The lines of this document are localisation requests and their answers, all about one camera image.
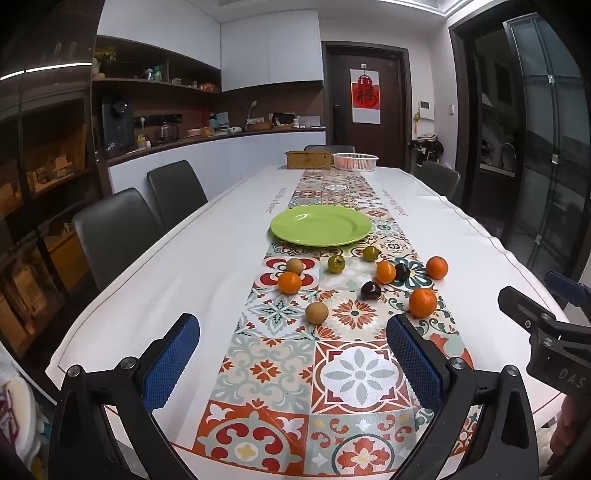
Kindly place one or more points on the person's right hand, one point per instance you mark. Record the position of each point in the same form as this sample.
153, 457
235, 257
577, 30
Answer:
567, 436

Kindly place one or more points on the patterned table runner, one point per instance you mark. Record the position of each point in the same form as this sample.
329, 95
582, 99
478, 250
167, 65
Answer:
355, 369

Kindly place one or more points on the dark brown door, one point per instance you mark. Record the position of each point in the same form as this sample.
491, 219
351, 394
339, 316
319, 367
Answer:
364, 101

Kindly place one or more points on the black water dispenser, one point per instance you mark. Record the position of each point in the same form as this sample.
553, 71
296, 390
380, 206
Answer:
114, 122

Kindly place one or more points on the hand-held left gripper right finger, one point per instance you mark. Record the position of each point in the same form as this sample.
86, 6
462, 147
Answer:
415, 364

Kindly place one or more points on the glass kettle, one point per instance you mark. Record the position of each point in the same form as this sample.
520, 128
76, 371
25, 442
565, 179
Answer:
168, 131

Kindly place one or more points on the white tablecloth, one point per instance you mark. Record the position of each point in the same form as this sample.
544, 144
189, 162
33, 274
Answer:
184, 267

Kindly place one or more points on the wooden display cabinet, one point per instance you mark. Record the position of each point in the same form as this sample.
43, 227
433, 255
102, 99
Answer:
41, 161

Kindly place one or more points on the white plastic basket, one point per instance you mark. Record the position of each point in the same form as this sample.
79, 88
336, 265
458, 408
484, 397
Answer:
355, 161

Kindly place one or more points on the green tomato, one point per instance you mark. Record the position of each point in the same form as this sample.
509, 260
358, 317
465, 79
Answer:
336, 263
371, 253

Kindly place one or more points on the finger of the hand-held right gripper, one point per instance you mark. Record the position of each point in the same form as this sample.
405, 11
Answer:
521, 307
562, 282

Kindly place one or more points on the orange mandarin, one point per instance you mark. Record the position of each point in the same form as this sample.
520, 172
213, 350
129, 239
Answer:
422, 302
290, 282
386, 272
437, 267

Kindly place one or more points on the dark purple plum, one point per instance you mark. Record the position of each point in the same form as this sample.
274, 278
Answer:
402, 272
370, 290

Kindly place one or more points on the green plate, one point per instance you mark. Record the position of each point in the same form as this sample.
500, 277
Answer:
321, 226

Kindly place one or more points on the brown wall shelves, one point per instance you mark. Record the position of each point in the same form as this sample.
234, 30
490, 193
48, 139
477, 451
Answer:
152, 78

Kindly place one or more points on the white wall cabinets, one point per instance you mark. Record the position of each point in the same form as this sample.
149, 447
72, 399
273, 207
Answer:
270, 50

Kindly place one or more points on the grey dining chair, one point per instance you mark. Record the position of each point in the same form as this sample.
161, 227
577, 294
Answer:
113, 230
329, 148
438, 177
178, 189

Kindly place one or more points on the red wall poster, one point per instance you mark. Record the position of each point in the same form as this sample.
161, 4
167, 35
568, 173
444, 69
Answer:
366, 96

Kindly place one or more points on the wooden box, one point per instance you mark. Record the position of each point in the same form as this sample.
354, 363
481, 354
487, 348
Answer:
309, 158

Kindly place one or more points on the wall intercom panel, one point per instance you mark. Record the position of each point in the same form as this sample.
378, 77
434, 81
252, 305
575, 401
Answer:
425, 110

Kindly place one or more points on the glass sliding door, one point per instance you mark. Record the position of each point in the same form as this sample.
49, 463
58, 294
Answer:
545, 138

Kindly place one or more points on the hanging bag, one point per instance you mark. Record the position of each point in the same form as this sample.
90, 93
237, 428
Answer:
427, 145

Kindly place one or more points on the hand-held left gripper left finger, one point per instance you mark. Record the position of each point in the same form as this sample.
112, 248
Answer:
168, 369

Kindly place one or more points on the white counter cabinet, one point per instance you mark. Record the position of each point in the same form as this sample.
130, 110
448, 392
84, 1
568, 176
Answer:
207, 157

